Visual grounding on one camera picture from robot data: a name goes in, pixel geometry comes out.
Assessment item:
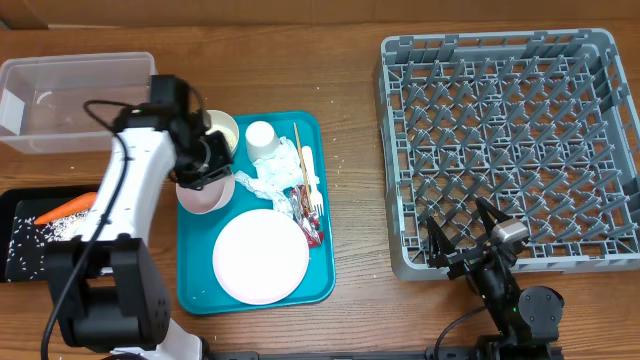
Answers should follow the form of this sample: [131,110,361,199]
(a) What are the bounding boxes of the black food waste tray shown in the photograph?
[1,185,98,283]

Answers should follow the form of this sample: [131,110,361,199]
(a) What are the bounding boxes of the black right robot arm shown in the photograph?
[425,198,564,360]

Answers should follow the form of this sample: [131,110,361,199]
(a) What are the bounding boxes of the white plastic fork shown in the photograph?
[302,146,324,216]

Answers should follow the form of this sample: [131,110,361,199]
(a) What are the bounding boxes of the clear plastic bin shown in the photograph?
[1,52,157,155]

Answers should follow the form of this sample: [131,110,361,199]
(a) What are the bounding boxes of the teal plastic serving tray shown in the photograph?
[176,111,336,316]

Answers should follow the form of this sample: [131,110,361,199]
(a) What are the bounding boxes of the pink bowl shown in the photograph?
[176,174,236,215]

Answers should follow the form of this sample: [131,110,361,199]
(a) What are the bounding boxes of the crumpled white tissue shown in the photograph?
[234,137,304,218]

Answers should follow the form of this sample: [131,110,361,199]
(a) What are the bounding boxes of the grey plastic dishwasher rack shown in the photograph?
[373,28,639,281]

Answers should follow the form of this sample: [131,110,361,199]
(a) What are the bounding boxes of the red snack wrapper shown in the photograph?
[289,185,324,248]

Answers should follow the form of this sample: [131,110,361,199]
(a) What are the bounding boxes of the orange carrot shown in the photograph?
[34,192,97,225]

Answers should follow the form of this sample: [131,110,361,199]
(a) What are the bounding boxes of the white bowl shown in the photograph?
[206,110,240,155]

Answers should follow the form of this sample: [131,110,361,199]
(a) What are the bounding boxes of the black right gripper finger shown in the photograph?
[475,197,511,235]
[426,216,456,265]

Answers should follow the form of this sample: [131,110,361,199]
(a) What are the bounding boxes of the wooden chopstick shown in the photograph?
[293,122,313,212]

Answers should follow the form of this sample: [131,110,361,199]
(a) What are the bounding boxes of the white paper cup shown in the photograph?
[245,121,280,162]

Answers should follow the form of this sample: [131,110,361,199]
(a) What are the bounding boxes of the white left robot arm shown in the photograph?
[40,75,233,359]

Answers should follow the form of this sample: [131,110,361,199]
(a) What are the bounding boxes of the large white plate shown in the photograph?
[212,209,310,305]

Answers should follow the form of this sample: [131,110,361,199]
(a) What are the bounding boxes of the pile of rice and peanuts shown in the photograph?
[5,210,88,282]

